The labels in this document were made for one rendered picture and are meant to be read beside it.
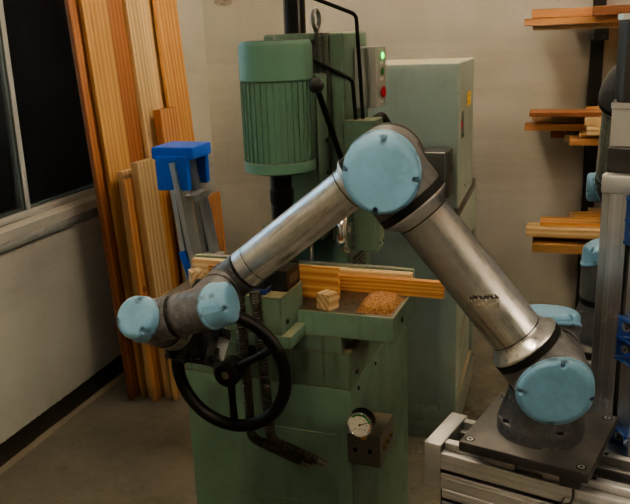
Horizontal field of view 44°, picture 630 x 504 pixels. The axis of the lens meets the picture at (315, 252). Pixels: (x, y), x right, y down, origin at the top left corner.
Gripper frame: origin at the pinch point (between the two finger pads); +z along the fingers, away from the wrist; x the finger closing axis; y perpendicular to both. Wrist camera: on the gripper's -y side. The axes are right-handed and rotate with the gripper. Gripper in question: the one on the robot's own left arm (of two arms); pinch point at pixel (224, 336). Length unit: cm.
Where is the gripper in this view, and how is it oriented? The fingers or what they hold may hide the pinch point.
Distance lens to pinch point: 162.5
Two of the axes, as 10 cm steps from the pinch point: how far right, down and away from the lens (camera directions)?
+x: 9.4, 0.6, -3.4
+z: 3.1, 2.5, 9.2
